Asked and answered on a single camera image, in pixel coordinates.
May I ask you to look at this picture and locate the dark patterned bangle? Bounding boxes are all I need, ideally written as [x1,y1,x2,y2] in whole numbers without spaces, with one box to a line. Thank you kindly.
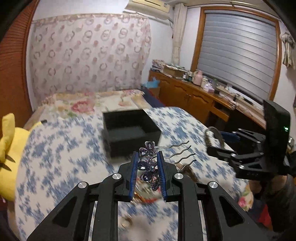
[204,126,225,149]

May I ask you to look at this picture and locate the purple rhinestone butterfly hair comb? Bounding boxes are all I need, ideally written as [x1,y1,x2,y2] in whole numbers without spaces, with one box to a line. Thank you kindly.
[137,141,196,191]

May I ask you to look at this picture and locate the black jewelry box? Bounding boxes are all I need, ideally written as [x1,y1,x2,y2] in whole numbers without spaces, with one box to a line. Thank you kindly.
[102,109,162,158]

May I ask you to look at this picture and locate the wooden sideboard cabinet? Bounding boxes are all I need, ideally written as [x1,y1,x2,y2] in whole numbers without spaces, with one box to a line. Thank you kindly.
[149,70,265,133]

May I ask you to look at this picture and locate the blue floral white cloth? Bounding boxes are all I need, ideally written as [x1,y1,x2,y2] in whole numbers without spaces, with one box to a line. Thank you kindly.
[15,107,247,240]

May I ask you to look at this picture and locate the pink thermos jug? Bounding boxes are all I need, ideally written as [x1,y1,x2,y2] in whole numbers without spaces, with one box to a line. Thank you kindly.
[193,70,203,86]

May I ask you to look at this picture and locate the grey window blind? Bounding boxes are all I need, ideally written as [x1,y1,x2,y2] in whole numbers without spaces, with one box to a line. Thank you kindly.
[197,9,277,101]

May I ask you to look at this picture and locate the yellow pikachu plush toy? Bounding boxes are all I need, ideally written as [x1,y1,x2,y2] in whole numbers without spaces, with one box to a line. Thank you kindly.
[0,113,32,202]

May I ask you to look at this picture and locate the wooden louvered wardrobe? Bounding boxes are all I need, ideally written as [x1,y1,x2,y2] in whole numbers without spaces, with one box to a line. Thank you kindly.
[1,1,39,127]

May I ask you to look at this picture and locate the cream side curtain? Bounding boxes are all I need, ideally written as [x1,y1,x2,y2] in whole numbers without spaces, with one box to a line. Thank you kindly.
[171,3,187,65]

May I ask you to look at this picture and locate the white air conditioner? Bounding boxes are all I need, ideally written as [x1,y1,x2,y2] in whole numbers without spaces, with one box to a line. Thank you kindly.
[125,0,170,20]

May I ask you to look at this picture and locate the pink circle patterned curtain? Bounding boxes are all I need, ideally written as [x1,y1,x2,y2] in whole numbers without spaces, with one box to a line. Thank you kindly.
[30,14,152,102]

